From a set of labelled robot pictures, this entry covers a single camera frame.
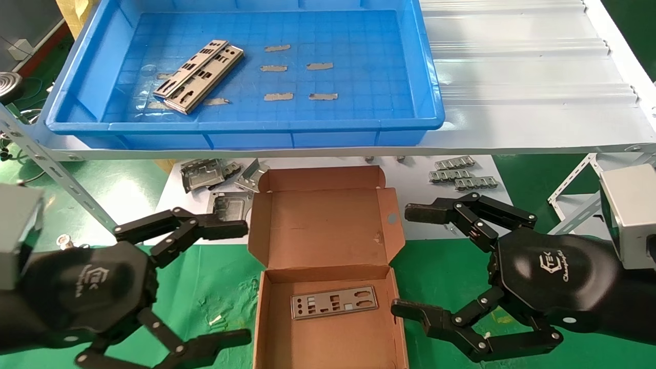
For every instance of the metal I/O shield plate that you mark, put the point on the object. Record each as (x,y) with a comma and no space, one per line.
(180,77)
(236,51)
(320,300)

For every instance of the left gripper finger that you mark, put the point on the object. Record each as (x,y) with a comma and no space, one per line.
(220,229)
(215,344)

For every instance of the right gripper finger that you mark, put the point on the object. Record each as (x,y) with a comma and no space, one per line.
(446,324)
(430,212)

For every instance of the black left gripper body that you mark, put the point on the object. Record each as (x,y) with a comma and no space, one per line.
(87,292)

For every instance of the perforated metal angle brace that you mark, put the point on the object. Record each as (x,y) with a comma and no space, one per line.
(569,182)

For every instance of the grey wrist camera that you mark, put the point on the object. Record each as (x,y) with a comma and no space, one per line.
(630,215)
(18,230)

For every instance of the brown open cardboard box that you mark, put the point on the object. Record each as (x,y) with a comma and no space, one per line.
(318,230)

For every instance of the green cloth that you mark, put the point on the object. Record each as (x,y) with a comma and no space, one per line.
(205,287)

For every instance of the white paper sheet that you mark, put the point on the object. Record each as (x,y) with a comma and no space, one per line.
(420,184)

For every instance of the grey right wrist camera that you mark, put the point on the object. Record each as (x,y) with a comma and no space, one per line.
(630,215)

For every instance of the silver binder clip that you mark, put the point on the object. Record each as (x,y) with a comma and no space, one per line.
(64,240)

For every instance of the angled metal plate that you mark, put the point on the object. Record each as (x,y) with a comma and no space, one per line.
(251,177)

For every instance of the black round ribbed disc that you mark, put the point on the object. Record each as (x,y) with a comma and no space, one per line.
(7,84)

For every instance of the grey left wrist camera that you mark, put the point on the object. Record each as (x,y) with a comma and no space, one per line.
(18,230)

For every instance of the small white box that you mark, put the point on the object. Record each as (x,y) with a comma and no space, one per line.
(20,48)

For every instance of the white metal shelf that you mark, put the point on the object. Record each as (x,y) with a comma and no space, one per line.
(512,77)

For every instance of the large bent metal bracket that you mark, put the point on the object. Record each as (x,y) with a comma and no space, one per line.
(202,174)

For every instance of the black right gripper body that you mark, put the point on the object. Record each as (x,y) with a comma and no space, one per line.
(564,277)

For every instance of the blue plastic tray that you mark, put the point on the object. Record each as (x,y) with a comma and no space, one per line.
(359,77)

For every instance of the toothed metal connector shield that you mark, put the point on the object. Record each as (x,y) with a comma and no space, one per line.
(455,163)
(476,183)
(451,176)

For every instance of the square metal frame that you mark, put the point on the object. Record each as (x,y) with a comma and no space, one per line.
(230,202)

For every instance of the perforated metal shelf upright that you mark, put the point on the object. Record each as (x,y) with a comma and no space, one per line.
(51,164)

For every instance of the small metal bracket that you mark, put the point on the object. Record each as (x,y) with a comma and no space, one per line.
(231,169)

